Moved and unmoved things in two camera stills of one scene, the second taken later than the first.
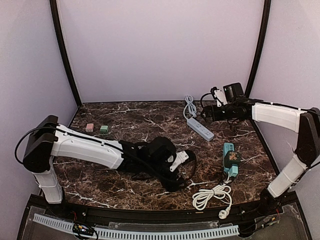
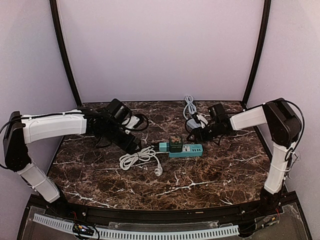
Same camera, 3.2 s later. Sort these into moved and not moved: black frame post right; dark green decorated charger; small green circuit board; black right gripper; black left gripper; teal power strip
Moved: dark green decorated charger; teal power strip; black left gripper; black right gripper
Not moved: small green circuit board; black frame post right
